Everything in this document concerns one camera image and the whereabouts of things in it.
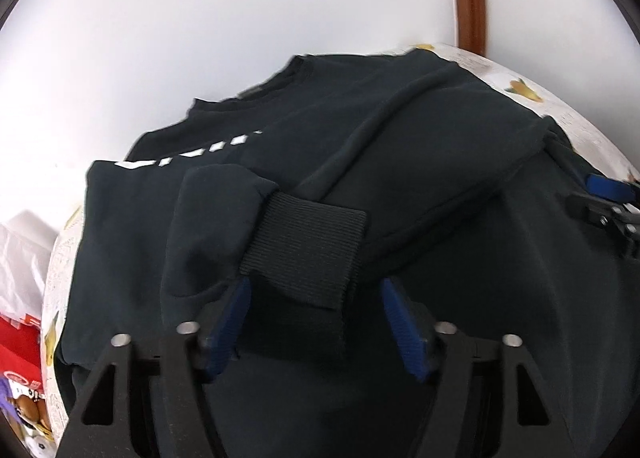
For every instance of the red box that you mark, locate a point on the red box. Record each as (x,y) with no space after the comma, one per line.
(17,348)

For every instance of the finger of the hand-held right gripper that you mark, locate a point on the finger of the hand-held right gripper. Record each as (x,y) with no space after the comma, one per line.
(607,187)

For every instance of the black sweatshirt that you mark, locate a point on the black sweatshirt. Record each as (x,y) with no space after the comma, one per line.
(425,148)

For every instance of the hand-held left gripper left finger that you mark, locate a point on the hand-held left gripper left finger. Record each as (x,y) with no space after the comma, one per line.
(231,323)

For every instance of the colourful printed package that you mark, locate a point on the colourful printed package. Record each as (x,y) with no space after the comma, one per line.
(27,403)

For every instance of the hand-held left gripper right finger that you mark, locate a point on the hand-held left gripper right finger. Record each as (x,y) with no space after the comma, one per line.
(404,328)

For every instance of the white plastic bag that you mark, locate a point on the white plastic bag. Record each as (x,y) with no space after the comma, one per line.
(22,263)

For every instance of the fruit print tablecloth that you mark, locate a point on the fruit print tablecloth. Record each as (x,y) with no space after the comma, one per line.
(582,135)

